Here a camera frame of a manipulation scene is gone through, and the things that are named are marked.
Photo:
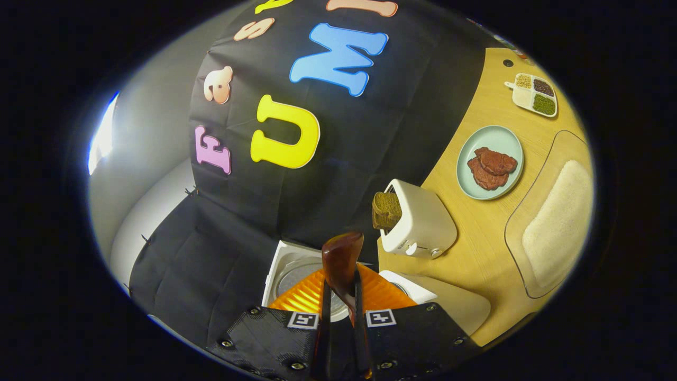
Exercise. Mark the pale green plate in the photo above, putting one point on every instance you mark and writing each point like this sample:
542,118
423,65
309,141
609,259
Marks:
492,137

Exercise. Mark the brown wooden spoon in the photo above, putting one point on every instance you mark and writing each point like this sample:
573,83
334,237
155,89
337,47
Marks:
342,259

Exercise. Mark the brown bread slice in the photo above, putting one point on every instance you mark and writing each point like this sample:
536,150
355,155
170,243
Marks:
386,211

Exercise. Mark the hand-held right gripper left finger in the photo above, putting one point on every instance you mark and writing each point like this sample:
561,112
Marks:
325,323

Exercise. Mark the white divided grain dish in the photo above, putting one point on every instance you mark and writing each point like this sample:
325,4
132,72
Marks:
523,98

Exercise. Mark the white rice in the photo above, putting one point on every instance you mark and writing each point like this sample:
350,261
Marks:
560,227

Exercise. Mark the white rice cooker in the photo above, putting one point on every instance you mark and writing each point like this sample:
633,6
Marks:
455,307

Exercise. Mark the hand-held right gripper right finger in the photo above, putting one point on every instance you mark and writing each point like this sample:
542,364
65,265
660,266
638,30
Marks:
364,338

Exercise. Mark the ceiling light panel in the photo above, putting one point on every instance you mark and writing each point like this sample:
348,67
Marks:
103,137

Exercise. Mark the red meat slice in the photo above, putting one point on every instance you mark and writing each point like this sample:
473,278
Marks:
497,161
484,181

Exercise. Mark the white toaster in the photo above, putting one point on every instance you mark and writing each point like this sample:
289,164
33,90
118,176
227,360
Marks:
423,222

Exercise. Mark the clear plastic box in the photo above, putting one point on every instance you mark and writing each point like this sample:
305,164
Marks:
529,174

